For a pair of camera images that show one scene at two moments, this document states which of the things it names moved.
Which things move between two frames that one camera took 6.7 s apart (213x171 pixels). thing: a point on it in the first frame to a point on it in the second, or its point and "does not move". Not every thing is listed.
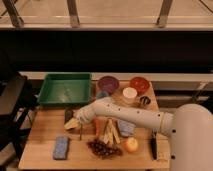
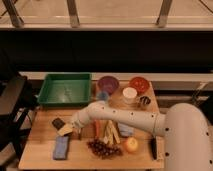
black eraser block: x=68 y=114 to x=58 y=123
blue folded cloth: x=126 y=128 does not move
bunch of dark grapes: x=105 y=150 does not move
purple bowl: x=108 y=83 does not move
